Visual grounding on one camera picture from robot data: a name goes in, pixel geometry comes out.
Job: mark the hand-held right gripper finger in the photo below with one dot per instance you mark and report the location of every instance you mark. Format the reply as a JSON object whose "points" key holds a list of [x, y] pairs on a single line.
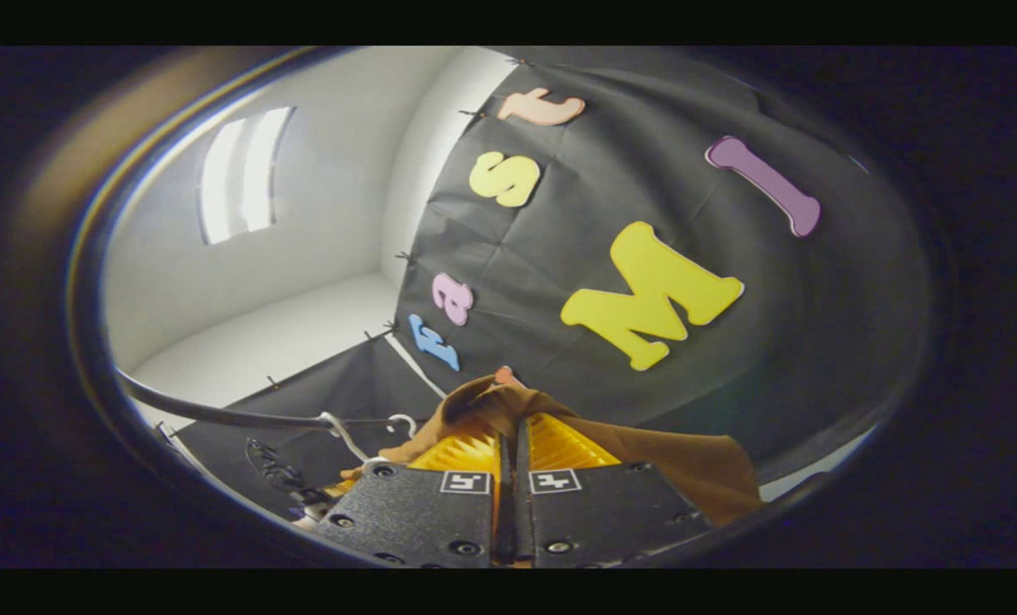
{"points": [[505, 495], [523, 495]]}

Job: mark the brown shirt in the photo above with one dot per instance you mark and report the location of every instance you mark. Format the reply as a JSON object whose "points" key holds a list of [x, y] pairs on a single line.
{"points": [[696, 470]]}

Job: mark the white clothes hanger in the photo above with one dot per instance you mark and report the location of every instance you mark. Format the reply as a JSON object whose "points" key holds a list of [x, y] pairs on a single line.
{"points": [[337, 427], [407, 420]]}

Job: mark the black clothes rack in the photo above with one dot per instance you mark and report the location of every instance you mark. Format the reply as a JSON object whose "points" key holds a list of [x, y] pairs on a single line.
{"points": [[218, 416]]}

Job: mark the black backdrop cloth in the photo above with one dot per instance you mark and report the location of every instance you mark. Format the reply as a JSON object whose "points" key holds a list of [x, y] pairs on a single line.
{"points": [[559, 213]]}

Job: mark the rectangular ceiling light panel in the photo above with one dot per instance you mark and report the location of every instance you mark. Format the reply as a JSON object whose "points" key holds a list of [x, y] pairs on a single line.
{"points": [[243, 171]]}

